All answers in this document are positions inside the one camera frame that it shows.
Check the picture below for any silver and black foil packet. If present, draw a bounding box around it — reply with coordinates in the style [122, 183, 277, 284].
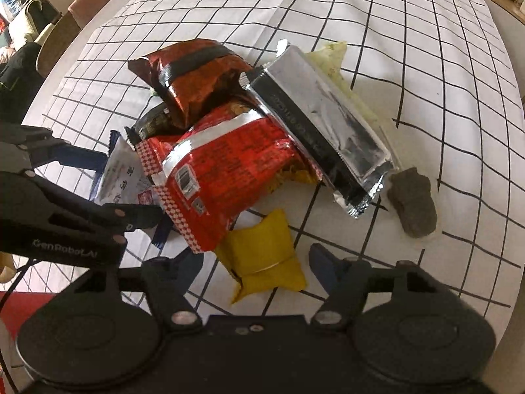
[242, 40, 396, 218]

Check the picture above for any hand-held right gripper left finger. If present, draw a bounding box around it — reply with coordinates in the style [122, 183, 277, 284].
[94, 250, 206, 335]

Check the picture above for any brown chair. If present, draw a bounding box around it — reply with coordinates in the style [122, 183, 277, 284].
[68, 0, 119, 27]
[37, 12, 83, 78]

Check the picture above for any brown foil snack packet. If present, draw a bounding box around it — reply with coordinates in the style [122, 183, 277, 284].
[128, 39, 253, 129]

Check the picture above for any dark green snack packet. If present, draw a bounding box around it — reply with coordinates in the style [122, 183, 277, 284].
[124, 104, 173, 144]

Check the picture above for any dark snack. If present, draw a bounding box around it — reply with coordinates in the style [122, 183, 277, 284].
[379, 125, 438, 239]

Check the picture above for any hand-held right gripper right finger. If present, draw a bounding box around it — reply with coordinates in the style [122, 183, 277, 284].
[308, 243, 441, 333]

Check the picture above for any white and blue snack packet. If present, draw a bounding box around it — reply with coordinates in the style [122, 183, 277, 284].
[94, 130, 173, 251]

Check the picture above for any pale yellow snack packet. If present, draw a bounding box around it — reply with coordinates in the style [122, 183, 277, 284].
[305, 41, 390, 132]

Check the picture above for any white and red cardboard box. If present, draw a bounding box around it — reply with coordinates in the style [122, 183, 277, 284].
[0, 293, 72, 339]

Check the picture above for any red snack packet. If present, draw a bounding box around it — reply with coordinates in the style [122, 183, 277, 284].
[135, 98, 323, 254]

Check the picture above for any dark cloth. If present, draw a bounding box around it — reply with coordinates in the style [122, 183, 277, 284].
[0, 43, 52, 123]

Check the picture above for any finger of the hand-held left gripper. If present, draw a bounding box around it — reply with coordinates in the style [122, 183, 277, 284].
[0, 124, 111, 173]
[25, 171, 167, 239]

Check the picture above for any checked white tablecloth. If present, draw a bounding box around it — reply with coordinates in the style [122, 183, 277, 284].
[0, 0, 525, 382]

